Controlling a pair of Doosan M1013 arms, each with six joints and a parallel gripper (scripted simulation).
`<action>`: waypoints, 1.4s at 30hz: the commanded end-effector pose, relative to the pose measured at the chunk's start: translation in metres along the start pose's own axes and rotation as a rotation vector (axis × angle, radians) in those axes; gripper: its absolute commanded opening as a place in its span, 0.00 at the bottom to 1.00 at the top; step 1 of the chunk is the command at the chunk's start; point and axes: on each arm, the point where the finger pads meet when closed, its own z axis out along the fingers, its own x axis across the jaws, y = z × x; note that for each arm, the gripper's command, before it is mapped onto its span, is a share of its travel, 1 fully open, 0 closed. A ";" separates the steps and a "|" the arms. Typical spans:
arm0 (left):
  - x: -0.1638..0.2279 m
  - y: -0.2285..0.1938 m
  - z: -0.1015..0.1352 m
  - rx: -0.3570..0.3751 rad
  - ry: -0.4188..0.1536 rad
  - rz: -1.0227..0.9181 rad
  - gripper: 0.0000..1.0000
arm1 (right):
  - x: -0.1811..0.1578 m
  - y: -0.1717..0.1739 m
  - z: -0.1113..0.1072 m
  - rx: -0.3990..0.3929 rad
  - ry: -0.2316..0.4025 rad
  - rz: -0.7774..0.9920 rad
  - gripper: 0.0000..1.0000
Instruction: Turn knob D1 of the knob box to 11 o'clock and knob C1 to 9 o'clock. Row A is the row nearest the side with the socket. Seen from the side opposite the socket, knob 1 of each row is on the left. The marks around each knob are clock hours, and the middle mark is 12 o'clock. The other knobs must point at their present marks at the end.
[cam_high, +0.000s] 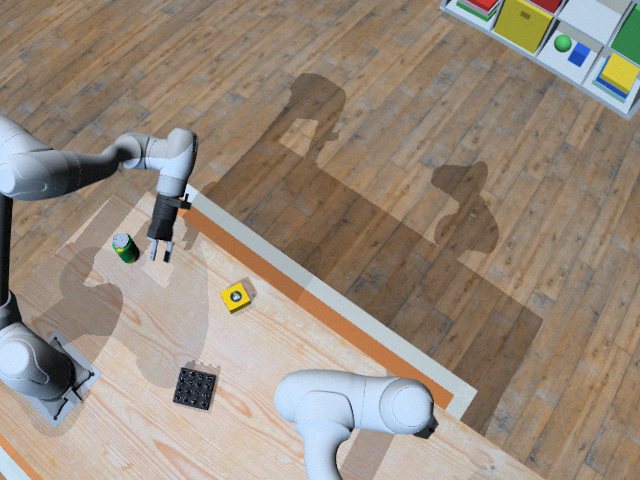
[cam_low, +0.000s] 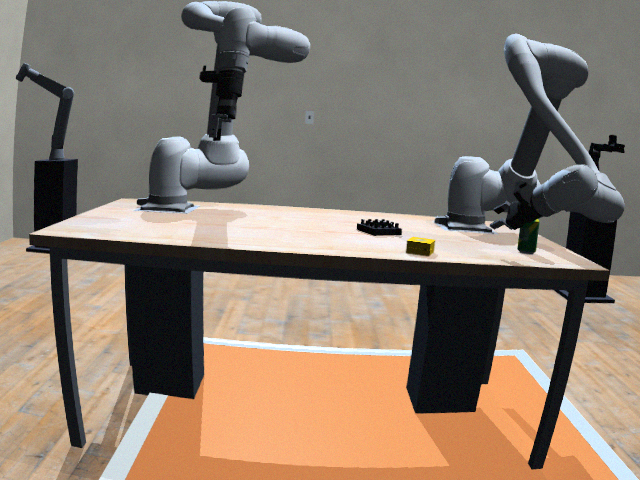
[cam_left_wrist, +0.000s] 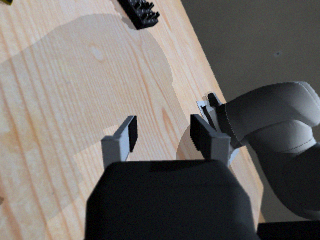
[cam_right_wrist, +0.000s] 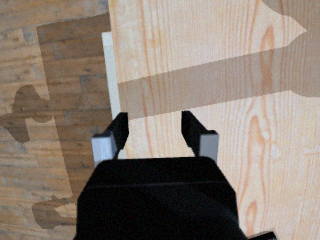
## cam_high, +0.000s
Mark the green drink can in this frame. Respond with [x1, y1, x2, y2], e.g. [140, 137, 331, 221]
[112, 232, 140, 264]

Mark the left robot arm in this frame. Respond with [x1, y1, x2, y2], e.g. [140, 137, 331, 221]
[0, 114, 198, 417]

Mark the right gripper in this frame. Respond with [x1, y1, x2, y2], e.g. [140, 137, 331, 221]
[413, 415, 439, 439]

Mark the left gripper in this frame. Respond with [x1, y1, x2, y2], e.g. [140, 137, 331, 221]
[147, 174, 192, 263]

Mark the black knob box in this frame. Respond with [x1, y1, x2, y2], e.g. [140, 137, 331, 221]
[172, 367, 216, 410]

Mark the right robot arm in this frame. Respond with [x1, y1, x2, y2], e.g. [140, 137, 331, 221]
[274, 369, 434, 480]

